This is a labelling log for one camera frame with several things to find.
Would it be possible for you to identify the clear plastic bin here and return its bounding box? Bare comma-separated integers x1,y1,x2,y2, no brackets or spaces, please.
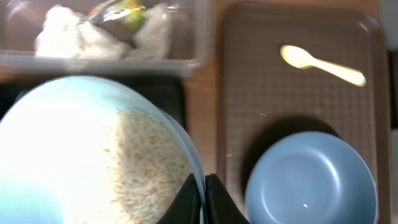
1,1,213,75

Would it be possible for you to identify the black tray bin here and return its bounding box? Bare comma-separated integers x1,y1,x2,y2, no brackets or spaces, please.
1,75,187,128

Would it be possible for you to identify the dark blue plate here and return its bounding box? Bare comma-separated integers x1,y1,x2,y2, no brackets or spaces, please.
245,131,379,224

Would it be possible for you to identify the green snack wrapper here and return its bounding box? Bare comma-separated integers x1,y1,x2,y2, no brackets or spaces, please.
79,0,146,47

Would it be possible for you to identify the white tissue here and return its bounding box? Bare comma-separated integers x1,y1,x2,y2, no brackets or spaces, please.
34,4,132,60

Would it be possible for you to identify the white paper ball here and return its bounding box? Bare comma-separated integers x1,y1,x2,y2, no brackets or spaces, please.
127,3,172,60

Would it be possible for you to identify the pile of white rice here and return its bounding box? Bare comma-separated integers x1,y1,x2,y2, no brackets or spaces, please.
64,110,192,223

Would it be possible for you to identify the light blue rice bowl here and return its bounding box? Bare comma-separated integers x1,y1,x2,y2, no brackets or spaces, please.
1,76,206,223

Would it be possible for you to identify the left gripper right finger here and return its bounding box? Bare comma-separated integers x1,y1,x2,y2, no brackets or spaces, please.
205,174,249,224

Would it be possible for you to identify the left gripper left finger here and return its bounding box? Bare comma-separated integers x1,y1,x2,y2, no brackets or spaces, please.
157,174,201,224

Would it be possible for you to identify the brown serving tray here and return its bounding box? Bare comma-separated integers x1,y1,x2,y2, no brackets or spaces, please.
218,2,392,223

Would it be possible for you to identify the yellow plastic spoon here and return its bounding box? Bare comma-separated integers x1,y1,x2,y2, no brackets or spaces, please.
280,45,366,87

